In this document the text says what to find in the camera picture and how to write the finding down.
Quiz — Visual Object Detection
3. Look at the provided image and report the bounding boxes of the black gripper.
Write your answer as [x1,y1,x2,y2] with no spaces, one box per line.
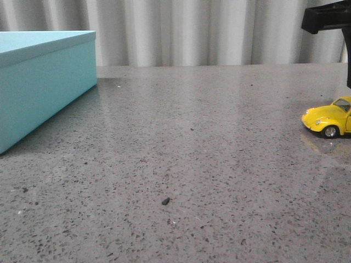
[301,1,351,88]

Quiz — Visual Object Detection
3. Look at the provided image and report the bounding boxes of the yellow beetle toy car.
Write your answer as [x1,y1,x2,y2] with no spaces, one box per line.
[301,96,350,139]

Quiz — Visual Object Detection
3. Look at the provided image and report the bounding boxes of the light blue storage box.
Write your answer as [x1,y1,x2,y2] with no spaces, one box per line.
[1,31,97,153]

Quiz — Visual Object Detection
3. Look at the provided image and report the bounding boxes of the grey pleated curtain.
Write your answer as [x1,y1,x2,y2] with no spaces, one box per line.
[1,1,347,67]

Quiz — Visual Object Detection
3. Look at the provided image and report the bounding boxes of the small black debris chip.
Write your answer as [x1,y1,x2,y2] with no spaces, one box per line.
[161,197,171,205]

